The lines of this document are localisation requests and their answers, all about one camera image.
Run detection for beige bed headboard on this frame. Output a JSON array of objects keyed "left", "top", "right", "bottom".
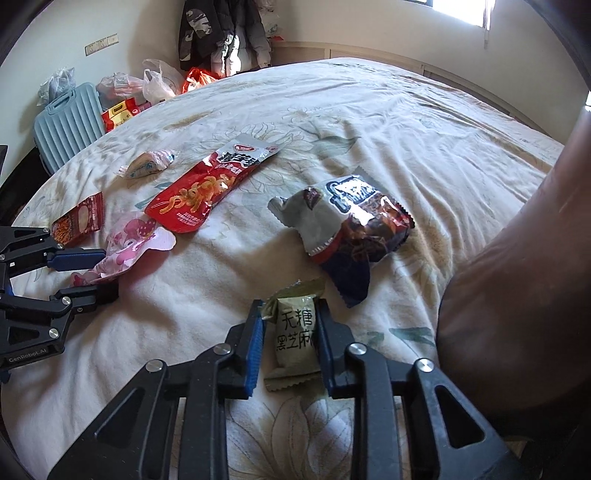
[{"left": 270, "top": 39, "right": 527, "bottom": 121}]

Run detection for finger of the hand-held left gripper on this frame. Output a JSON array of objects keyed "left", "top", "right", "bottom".
[
  {"left": 0, "top": 281, "right": 120, "bottom": 348},
  {"left": 0, "top": 226, "right": 107, "bottom": 278}
]

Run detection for floral cream blanket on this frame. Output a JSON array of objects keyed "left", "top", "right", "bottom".
[{"left": 0, "top": 56, "right": 566, "bottom": 480}]

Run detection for clear plastic bag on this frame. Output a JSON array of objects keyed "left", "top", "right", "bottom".
[{"left": 37, "top": 67, "right": 77, "bottom": 107}]

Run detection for pink snack packet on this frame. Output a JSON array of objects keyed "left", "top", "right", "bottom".
[{"left": 71, "top": 212, "right": 177, "bottom": 286}]

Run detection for long red snack packet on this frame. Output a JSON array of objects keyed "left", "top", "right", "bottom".
[{"left": 144, "top": 133, "right": 282, "bottom": 234}]

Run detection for small white pastry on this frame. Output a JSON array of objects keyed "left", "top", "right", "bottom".
[{"left": 115, "top": 148, "right": 178, "bottom": 178}]

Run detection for silver and dark blue snack packet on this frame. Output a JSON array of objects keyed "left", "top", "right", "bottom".
[{"left": 268, "top": 166, "right": 416, "bottom": 309}]

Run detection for small red-brown snack packet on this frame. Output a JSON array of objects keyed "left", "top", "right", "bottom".
[{"left": 51, "top": 191, "right": 105, "bottom": 246}]

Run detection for black furniture piece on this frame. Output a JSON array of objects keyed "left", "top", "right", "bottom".
[{"left": 0, "top": 145, "right": 51, "bottom": 227}]

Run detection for white hanging bag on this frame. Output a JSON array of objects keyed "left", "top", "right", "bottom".
[{"left": 259, "top": 0, "right": 283, "bottom": 43}]

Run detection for window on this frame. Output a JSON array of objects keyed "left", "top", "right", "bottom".
[{"left": 425, "top": 0, "right": 495, "bottom": 31}]

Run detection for white plastic bag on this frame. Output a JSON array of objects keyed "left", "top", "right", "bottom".
[{"left": 142, "top": 59, "right": 185, "bottom": 103}]

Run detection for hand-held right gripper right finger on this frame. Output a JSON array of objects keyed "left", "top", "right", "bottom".
[{"left": 315, "top": 299, "right": 527, "bottom": 480}]

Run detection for black camouflage jacket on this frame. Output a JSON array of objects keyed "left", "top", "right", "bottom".
[{"left": 178, "top": 0, "right": 232, "bottom": 77}]

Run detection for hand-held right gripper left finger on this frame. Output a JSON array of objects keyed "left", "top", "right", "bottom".
[{"left": 46, "top": 299, "right": 267, "bottom": 480}]

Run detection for light blue ribbed suitcase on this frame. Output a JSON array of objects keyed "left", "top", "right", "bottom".
[{"left": 33, "top": 82, "right": 107, "bottom": 176}]

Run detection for grey puffer jacket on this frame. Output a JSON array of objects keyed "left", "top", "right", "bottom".
[{"left": 210, "top": 0, "right": 273, "bottom": 77}]

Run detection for dark storage bag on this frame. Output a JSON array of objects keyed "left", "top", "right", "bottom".
[{"left": 436, "top": 115, "right": 591, "bottom": 416}]

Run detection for green snack packet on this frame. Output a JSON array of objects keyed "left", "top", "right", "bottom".
[{"left": 261, "top": 279, "right": 326, "bottom": 393}]

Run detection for red and yellow bag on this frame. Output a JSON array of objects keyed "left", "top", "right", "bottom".
[{"left": 100, "top": 97, "right": 139, "bottom": 134}]

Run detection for red plastic bag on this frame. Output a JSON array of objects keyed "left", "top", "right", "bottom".
[{"left": 181, "top": 67, "right": 222, "bottom": 95}]

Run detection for pinkish plastic bag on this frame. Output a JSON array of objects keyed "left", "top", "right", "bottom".
[{"left": 96, "top": 71, "right": 146, "bottom": 104}]

